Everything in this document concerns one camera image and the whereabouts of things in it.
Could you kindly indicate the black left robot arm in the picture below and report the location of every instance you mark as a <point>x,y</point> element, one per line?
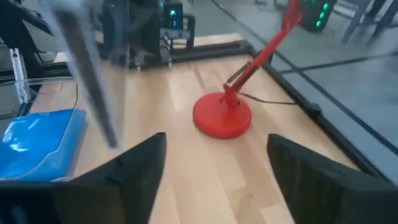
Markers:
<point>143,31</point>

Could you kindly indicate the clear plastic bin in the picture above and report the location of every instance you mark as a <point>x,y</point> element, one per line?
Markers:
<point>20,77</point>

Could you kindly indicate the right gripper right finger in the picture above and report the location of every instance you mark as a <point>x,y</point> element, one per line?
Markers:
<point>317,193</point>

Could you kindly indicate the black jewel case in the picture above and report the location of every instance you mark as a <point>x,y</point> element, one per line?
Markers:
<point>90,87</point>

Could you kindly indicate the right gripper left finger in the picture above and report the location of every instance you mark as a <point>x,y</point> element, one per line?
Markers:
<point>130,186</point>

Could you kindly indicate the black box green lights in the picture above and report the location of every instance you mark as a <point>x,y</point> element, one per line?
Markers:
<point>317,15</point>

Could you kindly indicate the red desk lamp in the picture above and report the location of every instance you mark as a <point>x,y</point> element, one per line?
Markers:
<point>220,118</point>

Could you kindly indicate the black rig beam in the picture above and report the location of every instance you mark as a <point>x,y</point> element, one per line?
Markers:
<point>21,31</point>

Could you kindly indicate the black aluminium table frame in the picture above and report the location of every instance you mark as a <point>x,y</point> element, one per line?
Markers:
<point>335,130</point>

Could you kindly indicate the blue jewel case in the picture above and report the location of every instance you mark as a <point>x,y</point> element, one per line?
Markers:
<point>37,140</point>

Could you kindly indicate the dark chair legs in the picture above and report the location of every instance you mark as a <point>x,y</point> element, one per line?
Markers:
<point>357,18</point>

